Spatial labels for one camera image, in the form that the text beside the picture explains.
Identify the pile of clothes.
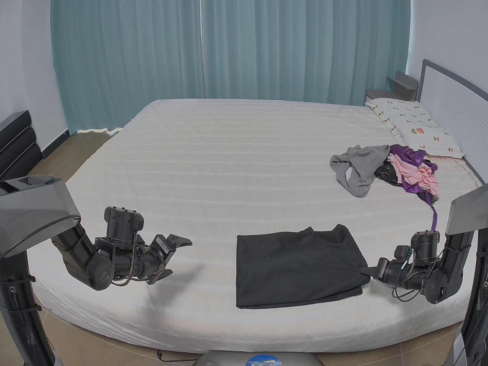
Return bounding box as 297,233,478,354
375,144,440,232

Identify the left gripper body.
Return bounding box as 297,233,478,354
149,235,173,277

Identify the bed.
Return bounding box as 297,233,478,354
28,59,488,354

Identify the white printed pillow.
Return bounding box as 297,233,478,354
365,98,466,159

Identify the grey garment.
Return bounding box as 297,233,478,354
330,144,391,198

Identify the blue-green curtain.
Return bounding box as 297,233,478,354
200,0,411,108
51,0,203,134

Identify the black garment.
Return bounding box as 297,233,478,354
236,223,370,309

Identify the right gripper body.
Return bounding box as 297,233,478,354
375,258,406,287

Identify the black chest of drawers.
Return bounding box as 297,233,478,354
0,110,42,182

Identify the grey bedside table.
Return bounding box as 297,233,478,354
366,71,419,102

